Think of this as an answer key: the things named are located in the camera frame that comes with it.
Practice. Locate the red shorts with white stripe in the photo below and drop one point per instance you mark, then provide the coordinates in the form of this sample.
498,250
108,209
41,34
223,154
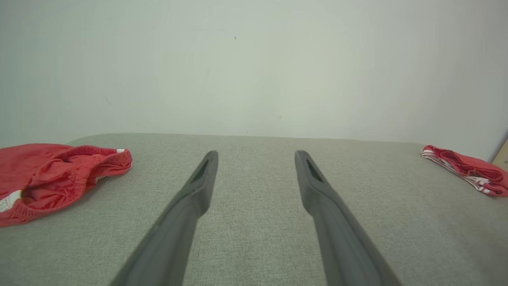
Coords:
43,174

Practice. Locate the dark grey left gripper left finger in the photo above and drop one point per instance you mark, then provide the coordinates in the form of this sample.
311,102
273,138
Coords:
170,242

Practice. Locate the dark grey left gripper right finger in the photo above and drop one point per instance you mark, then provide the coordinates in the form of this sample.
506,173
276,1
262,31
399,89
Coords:
345,246

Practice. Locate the red white baseball jersey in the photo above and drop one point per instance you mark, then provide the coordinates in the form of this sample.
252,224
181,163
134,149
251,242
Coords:
472,169

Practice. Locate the light wooden board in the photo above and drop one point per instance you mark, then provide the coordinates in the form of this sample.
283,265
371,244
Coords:
502,159

